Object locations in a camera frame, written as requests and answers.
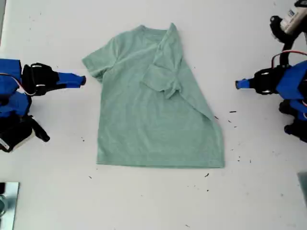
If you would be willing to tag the green t-shirt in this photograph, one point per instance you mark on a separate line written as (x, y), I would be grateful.
(144, 124)

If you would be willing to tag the shiny steel plate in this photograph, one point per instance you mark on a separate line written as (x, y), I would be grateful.
(10, 206)

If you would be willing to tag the black camera stalk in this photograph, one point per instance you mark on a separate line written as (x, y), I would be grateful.
(31, 118)
(286, 56)

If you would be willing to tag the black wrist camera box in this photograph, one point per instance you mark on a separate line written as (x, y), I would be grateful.
(291, 21)
(14, 134)

